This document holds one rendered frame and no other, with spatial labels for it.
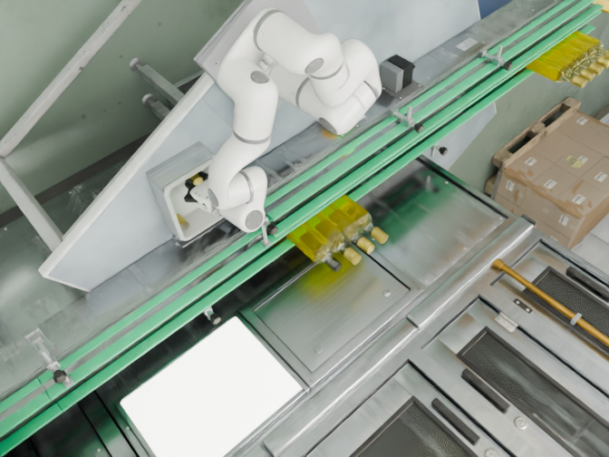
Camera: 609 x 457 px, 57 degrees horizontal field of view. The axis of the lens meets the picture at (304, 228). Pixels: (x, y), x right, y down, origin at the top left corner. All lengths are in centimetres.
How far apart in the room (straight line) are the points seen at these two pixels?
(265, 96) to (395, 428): 95
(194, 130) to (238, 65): 42
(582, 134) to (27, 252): 502
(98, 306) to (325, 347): 64
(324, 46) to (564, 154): 475
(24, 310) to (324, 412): 101
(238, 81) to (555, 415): 120
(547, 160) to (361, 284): 404
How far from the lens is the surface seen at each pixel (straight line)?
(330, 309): 172
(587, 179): 559
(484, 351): 176
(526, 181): 540
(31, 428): 167
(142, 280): 166
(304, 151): 176
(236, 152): 121
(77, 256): 159
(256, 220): 134
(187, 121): 152
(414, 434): 162
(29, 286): 207
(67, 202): 227
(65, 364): 162
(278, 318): 172
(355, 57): 130
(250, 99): 113
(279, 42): 114
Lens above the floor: 185
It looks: 30 degrees down
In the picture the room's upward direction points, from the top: 131 degrees clockwise
